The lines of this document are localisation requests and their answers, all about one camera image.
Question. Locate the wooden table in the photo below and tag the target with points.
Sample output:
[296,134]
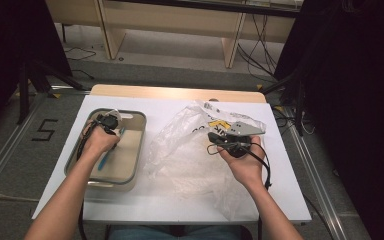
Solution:
[180,91]

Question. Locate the metal floor rail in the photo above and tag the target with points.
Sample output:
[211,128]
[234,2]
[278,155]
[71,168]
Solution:
[3,156]
[316,186]

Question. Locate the blue toothbrush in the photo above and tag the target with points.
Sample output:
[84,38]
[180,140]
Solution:
[105,161]

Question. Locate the black curtain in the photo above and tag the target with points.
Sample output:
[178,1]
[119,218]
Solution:
[10,40]
[353,100]

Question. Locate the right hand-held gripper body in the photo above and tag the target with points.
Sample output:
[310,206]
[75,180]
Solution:
[243,129]

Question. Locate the white board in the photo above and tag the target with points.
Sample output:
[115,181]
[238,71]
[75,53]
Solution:
[166,110]

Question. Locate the person's right hand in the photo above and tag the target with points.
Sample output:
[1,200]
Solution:
[246,165]

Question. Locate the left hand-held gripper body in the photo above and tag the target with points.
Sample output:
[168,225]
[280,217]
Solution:
[108,121]

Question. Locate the black tripod stand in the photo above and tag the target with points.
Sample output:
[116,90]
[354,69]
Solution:
[23,90]
[298,100]

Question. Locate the beige bin with grey rim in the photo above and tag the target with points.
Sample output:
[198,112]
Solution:
[130,156]

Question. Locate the clear printed plastic bag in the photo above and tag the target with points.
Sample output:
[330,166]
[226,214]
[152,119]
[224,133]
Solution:
[186,160]

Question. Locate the person's left hand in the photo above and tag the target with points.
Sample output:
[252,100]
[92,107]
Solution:
[98,141]

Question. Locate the long wooden desk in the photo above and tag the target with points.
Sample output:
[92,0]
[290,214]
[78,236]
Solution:
[180,20]

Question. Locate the person's legs in jeans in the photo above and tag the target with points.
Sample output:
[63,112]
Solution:
[176,232]

